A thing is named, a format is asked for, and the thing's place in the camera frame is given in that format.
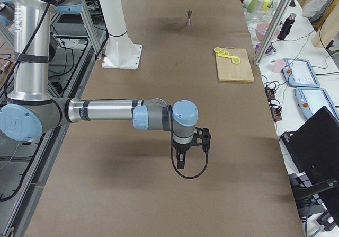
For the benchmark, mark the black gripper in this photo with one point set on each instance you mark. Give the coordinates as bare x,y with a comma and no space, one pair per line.
180,147

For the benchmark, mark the steel jigger measuring cup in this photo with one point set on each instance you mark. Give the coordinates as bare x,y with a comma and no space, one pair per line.
189,13

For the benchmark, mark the green plastic cup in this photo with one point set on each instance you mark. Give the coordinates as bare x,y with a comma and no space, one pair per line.
252,6

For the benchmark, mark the yellow plastic cup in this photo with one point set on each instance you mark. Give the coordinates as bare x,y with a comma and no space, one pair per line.
265,6

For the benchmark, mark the pink plastic cup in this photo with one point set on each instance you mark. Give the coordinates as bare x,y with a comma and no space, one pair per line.
278,66

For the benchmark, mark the yellow plastic spoon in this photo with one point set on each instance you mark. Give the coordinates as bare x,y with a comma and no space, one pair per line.
229,56

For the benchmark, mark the pink bowl with ice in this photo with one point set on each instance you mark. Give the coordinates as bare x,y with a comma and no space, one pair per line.
261,30

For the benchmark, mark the bamboo cutting board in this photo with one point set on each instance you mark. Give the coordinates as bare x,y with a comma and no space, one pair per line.
230,72

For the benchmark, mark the purple cloth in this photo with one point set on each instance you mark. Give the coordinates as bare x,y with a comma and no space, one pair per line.
270,49

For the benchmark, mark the black water bottle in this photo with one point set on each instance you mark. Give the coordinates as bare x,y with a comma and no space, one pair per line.
285,30

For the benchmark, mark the man in grey jacket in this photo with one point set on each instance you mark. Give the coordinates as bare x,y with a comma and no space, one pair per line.
315,9

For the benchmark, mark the upper teach pendant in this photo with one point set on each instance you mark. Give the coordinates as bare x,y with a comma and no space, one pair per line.
299,73

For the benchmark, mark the teach pendant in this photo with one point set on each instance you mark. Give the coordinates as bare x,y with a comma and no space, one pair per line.
310,100
299,73

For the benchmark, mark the black computer monitor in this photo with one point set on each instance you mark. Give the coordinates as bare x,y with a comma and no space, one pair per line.
314,146

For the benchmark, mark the lower teach pendant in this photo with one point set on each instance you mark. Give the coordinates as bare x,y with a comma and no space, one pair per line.
310,100

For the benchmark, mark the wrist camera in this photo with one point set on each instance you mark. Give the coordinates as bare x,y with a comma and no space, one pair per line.
202,138

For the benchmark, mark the aluminium frame post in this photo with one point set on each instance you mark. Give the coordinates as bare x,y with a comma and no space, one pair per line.
282,7

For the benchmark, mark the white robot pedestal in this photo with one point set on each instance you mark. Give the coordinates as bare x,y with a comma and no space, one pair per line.
121,52

